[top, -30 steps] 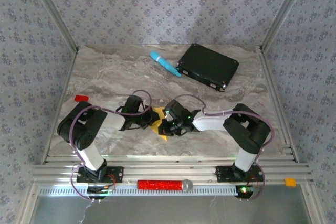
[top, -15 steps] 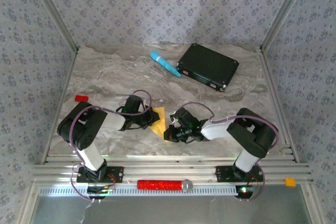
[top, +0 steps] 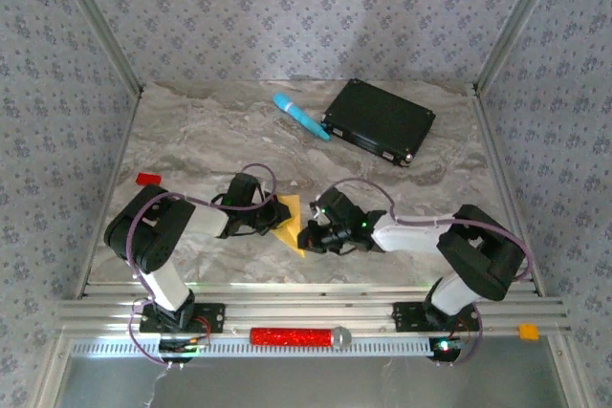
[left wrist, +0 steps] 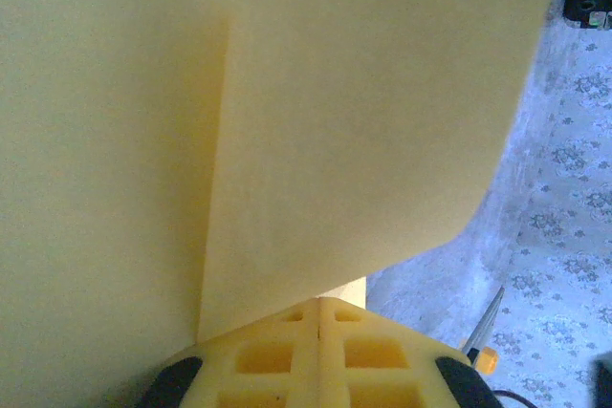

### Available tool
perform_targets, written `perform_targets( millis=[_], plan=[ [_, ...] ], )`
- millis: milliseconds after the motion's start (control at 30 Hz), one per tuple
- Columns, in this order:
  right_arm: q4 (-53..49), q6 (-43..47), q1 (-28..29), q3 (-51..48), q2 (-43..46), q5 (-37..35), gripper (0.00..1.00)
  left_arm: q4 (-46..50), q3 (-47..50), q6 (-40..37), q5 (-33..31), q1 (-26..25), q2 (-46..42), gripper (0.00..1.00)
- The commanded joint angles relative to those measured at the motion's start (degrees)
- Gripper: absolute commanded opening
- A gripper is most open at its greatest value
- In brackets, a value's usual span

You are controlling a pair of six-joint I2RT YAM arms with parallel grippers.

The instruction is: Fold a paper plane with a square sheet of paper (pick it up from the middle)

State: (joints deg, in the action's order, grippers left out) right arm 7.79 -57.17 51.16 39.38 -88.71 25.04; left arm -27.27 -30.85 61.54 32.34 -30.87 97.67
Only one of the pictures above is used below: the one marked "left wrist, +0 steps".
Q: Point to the yellow square paper sheet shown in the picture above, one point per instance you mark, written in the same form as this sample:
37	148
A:
334	116

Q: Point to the aluminium side rail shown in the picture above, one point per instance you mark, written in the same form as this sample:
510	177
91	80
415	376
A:
485	322

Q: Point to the small orange block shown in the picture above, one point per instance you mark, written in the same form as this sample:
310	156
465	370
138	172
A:
487	360

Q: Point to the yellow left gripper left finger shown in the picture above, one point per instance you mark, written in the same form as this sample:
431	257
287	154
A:
258	360

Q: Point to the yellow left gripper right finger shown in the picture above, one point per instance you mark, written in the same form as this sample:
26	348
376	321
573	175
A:
382	360

